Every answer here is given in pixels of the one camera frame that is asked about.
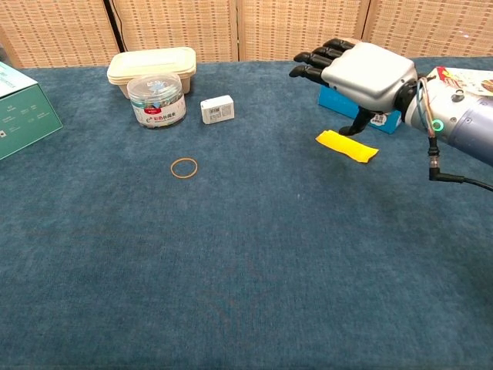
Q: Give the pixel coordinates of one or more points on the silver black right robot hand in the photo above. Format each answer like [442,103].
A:
[369,77]

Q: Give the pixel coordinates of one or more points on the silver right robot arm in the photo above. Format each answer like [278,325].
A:
[462,123]

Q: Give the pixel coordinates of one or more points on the blue printed cardboard box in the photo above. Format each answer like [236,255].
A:
[335,101]

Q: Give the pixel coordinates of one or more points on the white red snack box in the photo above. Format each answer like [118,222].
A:
[470,79]

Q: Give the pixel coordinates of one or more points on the small white labelled box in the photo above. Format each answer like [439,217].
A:
[217,109]

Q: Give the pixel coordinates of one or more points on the blue fabric tablecloth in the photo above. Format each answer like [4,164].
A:
[246,250]

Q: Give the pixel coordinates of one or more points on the clear jar of coloured clips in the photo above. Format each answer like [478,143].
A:
[156,104]

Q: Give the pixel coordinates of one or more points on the cream lidded food container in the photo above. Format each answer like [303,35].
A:
[154,61]

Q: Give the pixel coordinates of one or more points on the tan rubber band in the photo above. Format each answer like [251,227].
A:
[171,168]

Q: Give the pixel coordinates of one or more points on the green cardboard box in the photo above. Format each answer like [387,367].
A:
[23,115]

